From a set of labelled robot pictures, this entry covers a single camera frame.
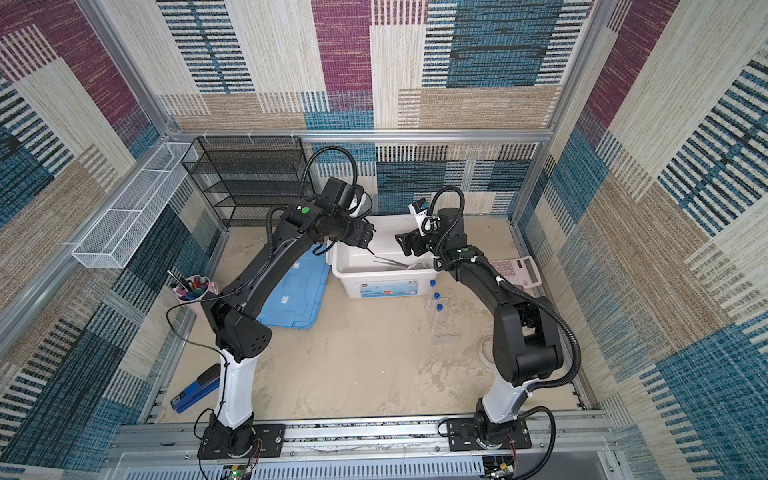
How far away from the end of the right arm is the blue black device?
24.1 inches

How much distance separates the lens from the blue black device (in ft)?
2.60

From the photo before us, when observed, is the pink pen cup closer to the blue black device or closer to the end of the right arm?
the blue black device

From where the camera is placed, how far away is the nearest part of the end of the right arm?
2.26 ft
